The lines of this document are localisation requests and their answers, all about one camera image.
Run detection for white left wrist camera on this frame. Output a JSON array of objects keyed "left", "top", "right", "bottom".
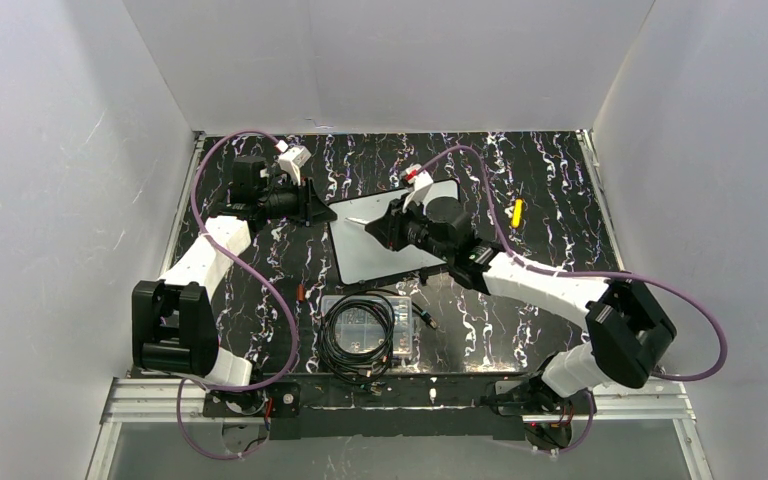
[{"left": 277, "top": 146, "right": 311, "bottom": 186}]

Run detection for clear plastic parts box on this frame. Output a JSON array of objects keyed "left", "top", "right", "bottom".
[{"left": 320, "top": 293, "right": 415, "bottom": 361}]

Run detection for aluminium front rail frame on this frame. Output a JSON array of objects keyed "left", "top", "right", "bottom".
[{"left": 102, "top": 372, "right": 696, "bottom": 423}]

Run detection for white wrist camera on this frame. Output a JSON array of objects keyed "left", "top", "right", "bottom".
[
  {"left": 402, "top": 165, "right": 434, "bottom": 212},
  {"left": 277, "top": 146, "right": 311, "bottom": 186}
]

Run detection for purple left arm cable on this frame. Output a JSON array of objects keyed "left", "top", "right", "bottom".
[{"left": 177, "top": 129, "right": 300, "bottom": 462}]

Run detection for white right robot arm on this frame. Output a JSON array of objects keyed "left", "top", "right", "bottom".
[{"left": 364, "top": 197, "right": 677, "bottom": 406}]

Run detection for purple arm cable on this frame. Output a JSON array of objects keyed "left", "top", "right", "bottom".
[
  {"left": 177, "top": 129, "right": 300, "bottom": 462},
  {"left": 403, "top": 145, "right": 730, "bottom": 383}
]

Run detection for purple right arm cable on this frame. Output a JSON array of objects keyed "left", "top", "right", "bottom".
[{"left": 403, "top": 145, "right": 730, "bottom": 383}]

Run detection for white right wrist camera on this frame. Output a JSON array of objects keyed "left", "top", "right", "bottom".
[{"left": 402, "top": 165, "right": 434, "bottom": 212}]

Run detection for coiled black cable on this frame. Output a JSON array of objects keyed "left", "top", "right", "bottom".
[{"left": 312, "top": 289, "right": 438, "bottom": 395}]

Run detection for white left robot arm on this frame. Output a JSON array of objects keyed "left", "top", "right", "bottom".
[{"left": 131, "top": 146, "right": 337, "bottom": 391}]

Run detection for small white whiteboard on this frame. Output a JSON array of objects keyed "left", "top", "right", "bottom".
[{"left": 328, "top": 188, "right": 444, "bottom": 285}]

